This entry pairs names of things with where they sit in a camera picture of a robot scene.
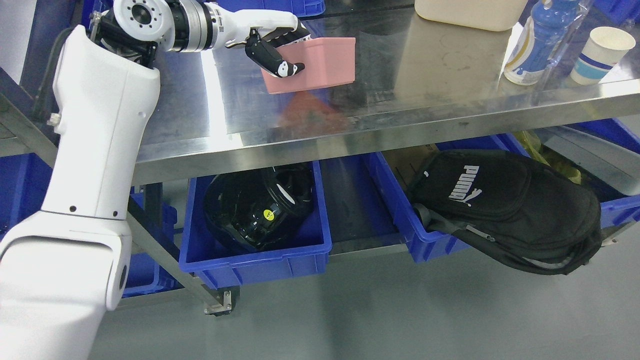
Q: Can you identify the pink plastic storage box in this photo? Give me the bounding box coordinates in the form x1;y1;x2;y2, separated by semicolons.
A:
262;37;356;94

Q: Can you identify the blue bin with backpack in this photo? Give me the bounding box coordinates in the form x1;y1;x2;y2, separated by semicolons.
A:
362;133;639;264

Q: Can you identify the blue crate on table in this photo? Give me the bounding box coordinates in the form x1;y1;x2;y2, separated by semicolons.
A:
214;0;326;18

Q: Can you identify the white blue paper cup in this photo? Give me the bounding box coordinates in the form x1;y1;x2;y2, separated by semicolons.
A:
569;26;636;85

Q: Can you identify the beige plastic container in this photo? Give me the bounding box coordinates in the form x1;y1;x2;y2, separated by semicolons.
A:
414;0;528;32

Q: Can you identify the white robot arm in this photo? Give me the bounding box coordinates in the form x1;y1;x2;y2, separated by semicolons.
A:
1;25;161;360

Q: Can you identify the black Puma backpack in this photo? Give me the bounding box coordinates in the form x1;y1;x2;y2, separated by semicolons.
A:
406;149;603;276

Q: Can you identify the blue bin far left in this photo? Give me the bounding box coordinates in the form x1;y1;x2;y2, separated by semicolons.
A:
0;153;53;239

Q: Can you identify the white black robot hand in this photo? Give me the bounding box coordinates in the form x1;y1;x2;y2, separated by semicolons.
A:
205;2;311;78

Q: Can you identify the blue white bottle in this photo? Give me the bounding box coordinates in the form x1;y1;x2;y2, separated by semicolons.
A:
503;0;579;86

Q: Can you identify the stainless steel table frame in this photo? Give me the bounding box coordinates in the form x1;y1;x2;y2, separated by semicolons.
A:
0;0;640;317

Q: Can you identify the blue bin with helmet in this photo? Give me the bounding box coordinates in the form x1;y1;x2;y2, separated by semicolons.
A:
178;161;333;290

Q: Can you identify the black glossy helmet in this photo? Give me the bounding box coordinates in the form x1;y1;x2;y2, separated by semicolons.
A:
202;162;314;255

